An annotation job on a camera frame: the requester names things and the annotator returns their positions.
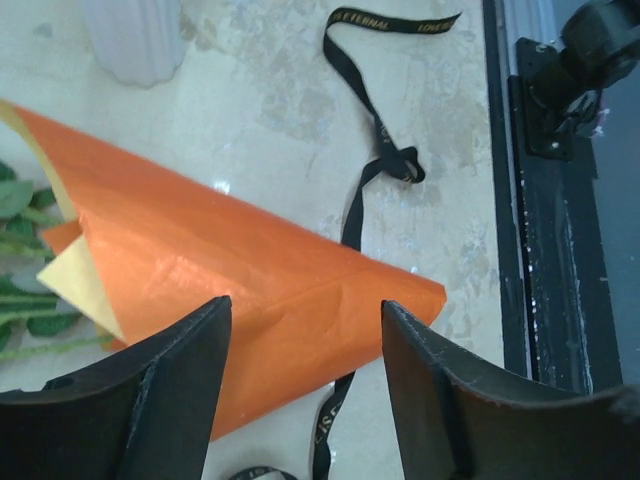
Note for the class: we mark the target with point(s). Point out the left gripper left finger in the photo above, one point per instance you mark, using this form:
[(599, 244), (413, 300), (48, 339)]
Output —
[(145, 412)]

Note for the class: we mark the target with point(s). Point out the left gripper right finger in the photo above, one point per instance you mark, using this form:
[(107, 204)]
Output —
[(458, 416)]

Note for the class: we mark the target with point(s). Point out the pink flower bouquet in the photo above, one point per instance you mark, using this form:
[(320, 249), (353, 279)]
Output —
[(33, 318)]

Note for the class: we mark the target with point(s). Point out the orange wrapping paper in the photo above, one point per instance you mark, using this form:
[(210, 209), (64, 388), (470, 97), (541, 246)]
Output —
[(142, 246)]

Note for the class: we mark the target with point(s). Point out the white ribbed vase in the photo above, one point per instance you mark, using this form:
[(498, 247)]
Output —
[(138, 42)]

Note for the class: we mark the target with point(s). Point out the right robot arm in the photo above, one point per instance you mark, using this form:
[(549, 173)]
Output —
[(600, 48)]

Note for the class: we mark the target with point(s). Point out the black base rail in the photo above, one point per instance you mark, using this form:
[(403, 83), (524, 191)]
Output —
[(557, 317)]

